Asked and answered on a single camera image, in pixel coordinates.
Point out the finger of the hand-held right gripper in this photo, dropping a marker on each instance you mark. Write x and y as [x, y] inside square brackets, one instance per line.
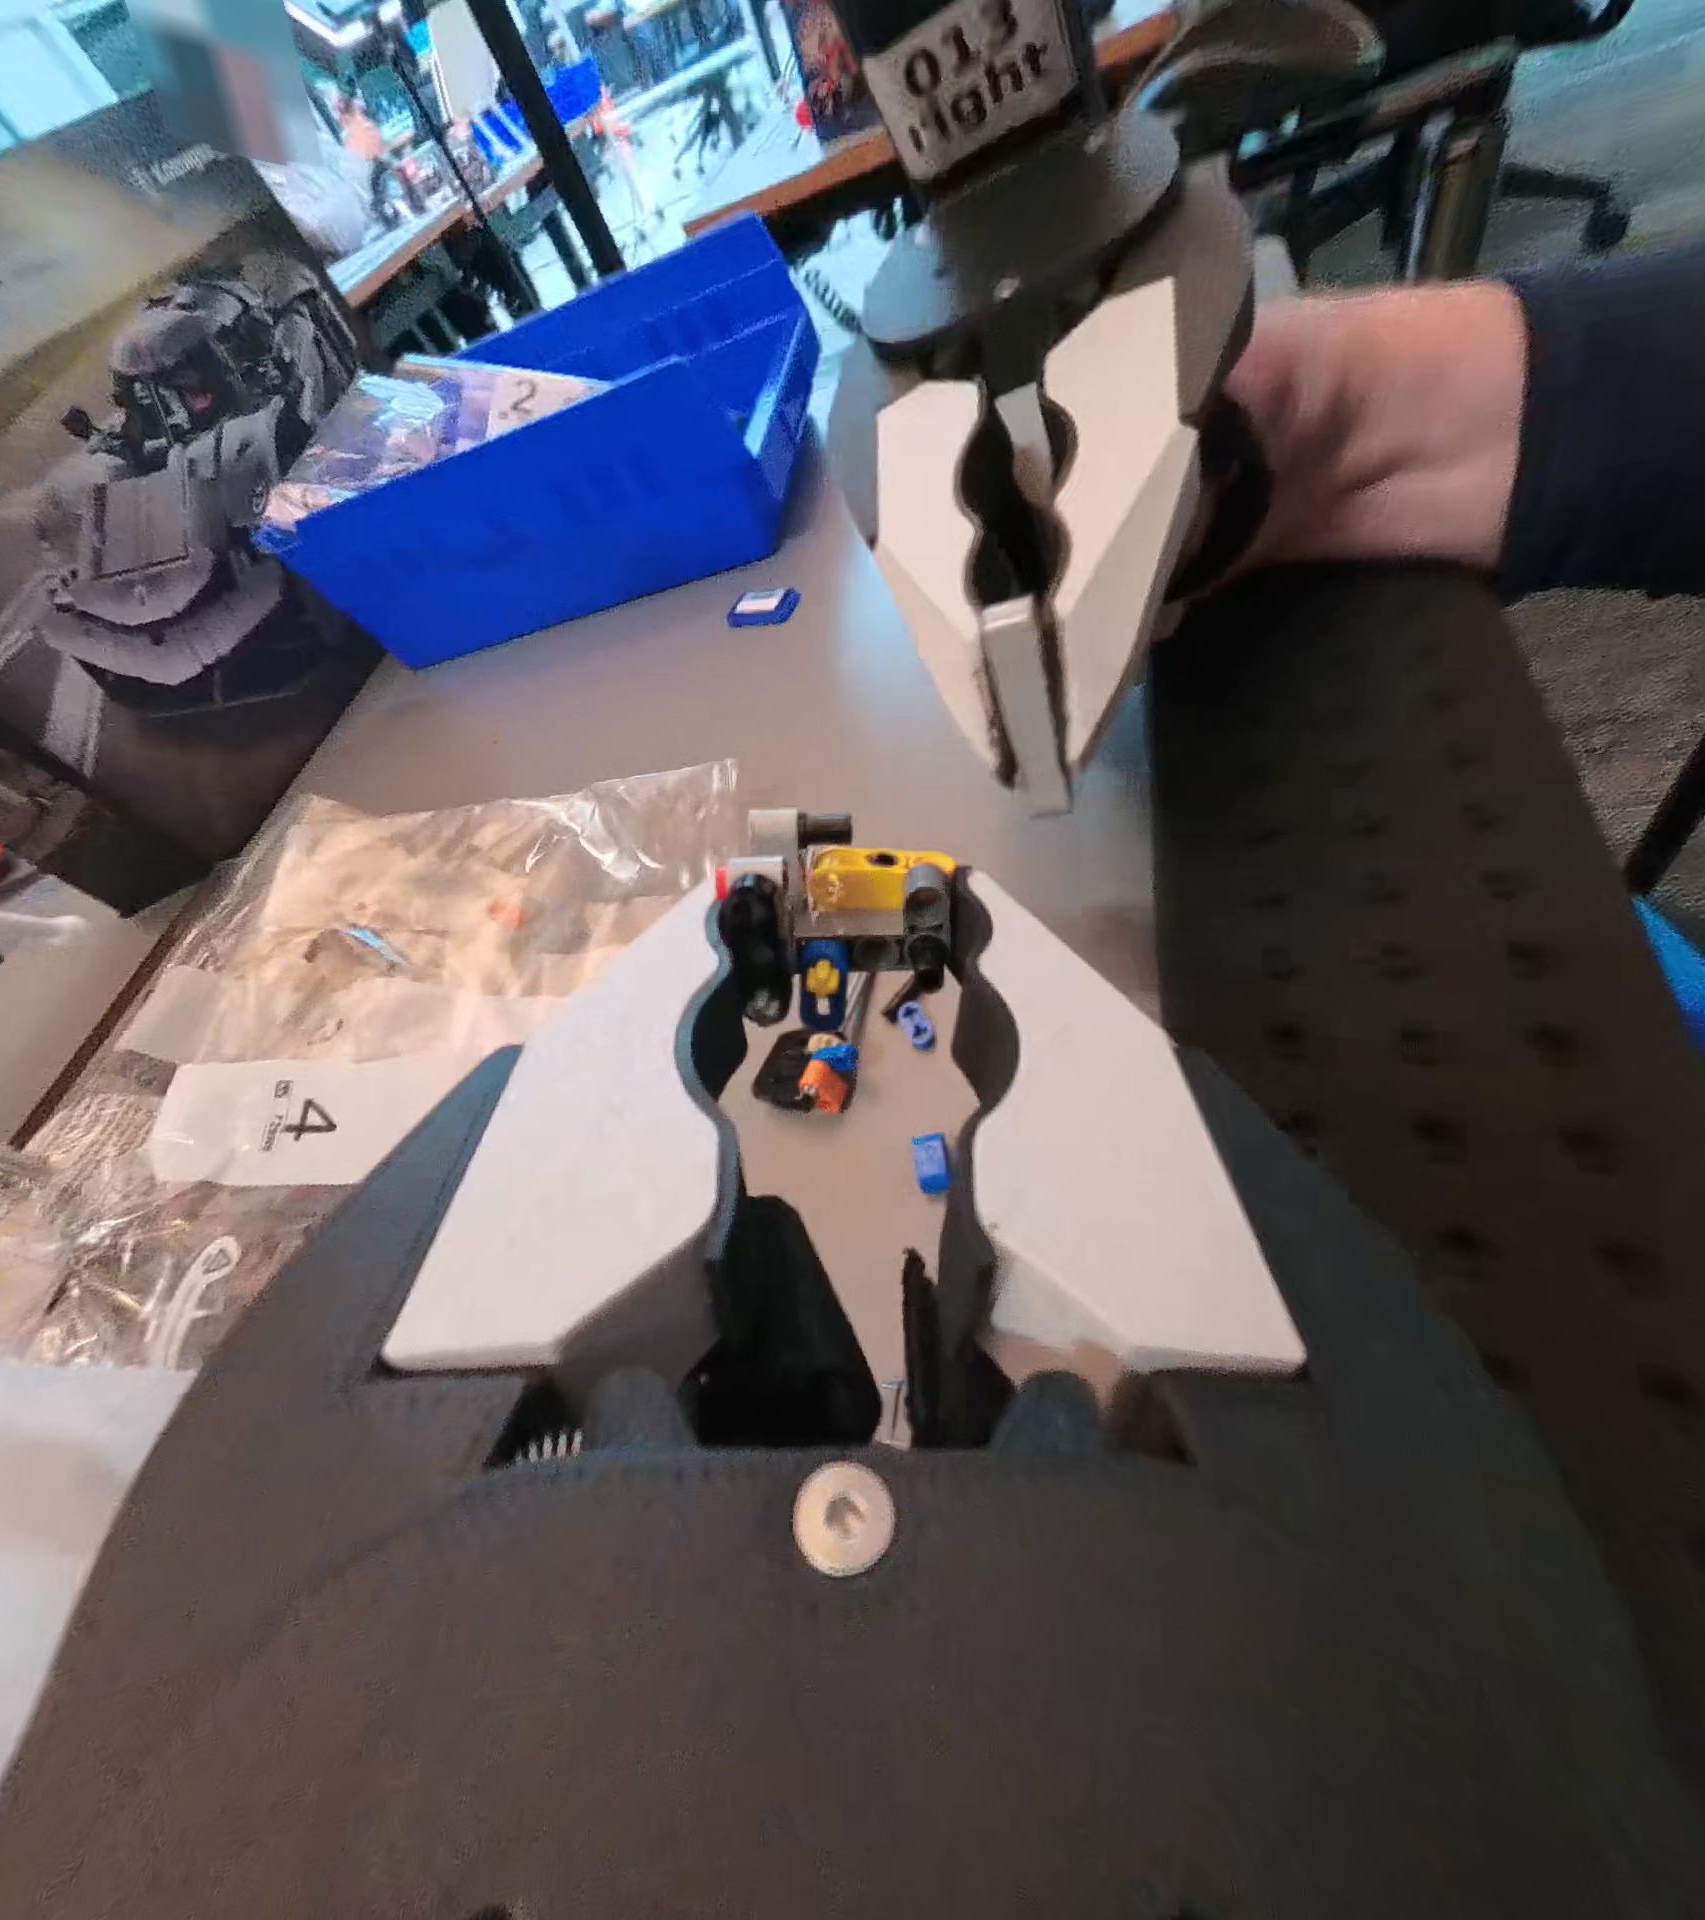
[1131, 451]
[926, 511]

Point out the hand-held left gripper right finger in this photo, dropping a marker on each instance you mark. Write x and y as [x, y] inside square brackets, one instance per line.
[1139, 1200]

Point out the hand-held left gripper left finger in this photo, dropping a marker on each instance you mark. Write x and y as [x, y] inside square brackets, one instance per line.
[567, 1200]

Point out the small blue lego tile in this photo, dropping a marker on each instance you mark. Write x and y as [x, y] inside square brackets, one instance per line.
[931, 1163]

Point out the black lego beam assembly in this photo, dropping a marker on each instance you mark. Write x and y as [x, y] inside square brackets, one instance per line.
[814, 1072]

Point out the grey lego axle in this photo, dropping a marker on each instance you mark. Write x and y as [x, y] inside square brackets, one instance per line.
[869, 1004]

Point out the yellow and black lego assembly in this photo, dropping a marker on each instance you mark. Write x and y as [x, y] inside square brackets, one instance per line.
[867, 883]

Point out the person's right forearm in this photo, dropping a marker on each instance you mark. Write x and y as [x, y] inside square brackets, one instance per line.
[1661, 404]

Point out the blue printed lego tile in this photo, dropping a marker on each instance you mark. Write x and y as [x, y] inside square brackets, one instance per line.
[763, 605]

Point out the clear lego bag orange piece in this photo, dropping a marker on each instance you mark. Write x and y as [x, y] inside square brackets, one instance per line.
[462, 901]

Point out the tall clear lego bag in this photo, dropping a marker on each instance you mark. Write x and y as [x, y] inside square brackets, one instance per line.
[418, 421]

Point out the person's right hand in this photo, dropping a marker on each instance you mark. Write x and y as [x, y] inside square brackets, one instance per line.
[1377, 435]

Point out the brown background desk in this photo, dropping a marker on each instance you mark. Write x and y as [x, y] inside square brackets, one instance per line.
[793, 178]

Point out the blue plastic bin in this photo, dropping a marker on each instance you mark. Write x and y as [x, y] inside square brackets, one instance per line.
[567, 451]

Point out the black mesh office chair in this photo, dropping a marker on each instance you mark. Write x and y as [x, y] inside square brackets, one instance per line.
[1468, 122]

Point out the black metal pole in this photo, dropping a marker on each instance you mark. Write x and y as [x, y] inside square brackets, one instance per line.
[543, 134]

